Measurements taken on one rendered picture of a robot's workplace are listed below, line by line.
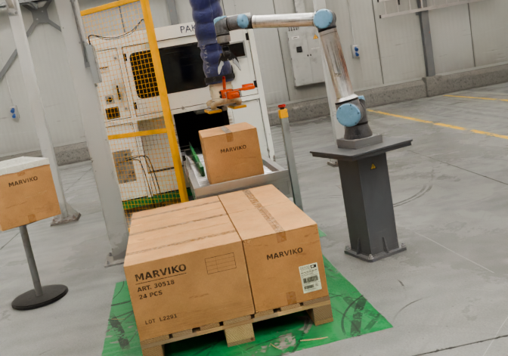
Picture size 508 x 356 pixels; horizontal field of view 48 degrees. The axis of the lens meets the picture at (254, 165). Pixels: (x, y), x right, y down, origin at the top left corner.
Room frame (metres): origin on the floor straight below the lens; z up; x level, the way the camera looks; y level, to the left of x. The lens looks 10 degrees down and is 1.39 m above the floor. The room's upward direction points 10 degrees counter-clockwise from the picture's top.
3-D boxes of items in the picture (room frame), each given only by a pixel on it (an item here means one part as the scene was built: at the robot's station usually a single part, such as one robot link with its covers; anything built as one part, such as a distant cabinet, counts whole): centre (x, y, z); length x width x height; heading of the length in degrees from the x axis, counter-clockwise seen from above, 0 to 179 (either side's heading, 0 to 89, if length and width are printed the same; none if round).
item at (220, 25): (3.90, 0.05, 1.68); 0.10 x 0.09 x 0.12; 69
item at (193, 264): (3.38, 0.31, 0.34); 1.20 x 1.00 x 0.40; 8
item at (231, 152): (4.45, 0.17, 0.75); 0.60 x 0.40 x 0.40; 7
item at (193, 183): (5.21, 0.59, 0.50); 2.31 x 0.05 x 0.19; 8
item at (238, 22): (3.87, -0.06, 1.68); 0.12 x 0.12 x 0.09; 69
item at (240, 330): (3.38, 0.31, 0.07); 1.20 x 1.00 x 0.14; 8
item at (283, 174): (4.09, 0.10, 0.58); 0.70 x 0.03 x 0.06; 98
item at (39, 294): (4.05, 1.71, 0.31); 0.40 x 0.40 x 0.62
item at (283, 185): (4.09, 0.10, 0.47); 0.70 x 0.03 x 0.15; 98
